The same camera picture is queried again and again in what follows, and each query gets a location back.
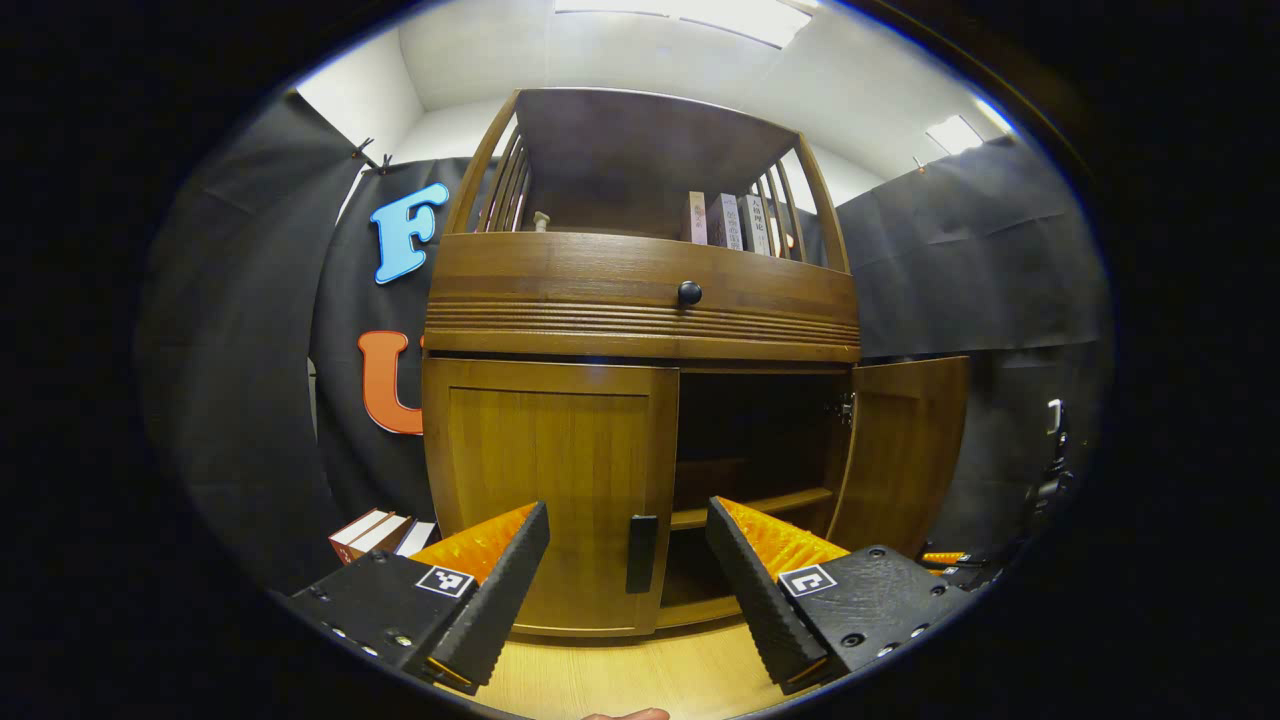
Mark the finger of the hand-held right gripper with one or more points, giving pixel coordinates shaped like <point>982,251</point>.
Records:
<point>955,570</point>

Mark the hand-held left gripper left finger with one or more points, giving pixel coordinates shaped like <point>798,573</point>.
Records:
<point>500,590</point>

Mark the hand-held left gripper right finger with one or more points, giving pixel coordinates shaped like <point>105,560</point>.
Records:
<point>760,590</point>

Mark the wooden cabinet door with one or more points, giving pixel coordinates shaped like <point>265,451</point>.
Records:
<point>905,450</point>
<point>550,470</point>

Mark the wooden double-door shoe cabinet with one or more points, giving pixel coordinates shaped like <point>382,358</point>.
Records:
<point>600,290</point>

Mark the wooden inner cabinet shelf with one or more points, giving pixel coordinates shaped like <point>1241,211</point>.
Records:
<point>760,505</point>

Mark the metal door hinge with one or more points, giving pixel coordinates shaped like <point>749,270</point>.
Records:
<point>842,410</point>

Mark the blue book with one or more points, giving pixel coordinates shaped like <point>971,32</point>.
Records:
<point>415,538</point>

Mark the brown book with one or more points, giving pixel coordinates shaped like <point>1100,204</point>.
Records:
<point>368,533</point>

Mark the black backdrop cloth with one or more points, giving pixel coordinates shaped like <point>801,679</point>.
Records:
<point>250,350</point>
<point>980,260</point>

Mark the black round drawer knob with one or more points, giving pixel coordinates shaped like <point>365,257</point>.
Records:
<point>690,293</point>

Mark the small ceiling light panel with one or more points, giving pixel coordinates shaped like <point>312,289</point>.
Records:
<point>955,132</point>

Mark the white-spined book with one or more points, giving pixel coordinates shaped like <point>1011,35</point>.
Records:
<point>757,225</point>

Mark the grey book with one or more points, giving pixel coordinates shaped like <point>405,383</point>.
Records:
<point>726,222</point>

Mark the pink book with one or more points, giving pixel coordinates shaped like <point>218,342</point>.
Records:
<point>697,218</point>

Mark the large ceiling light panel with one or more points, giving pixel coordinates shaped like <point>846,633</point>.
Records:
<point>690,15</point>

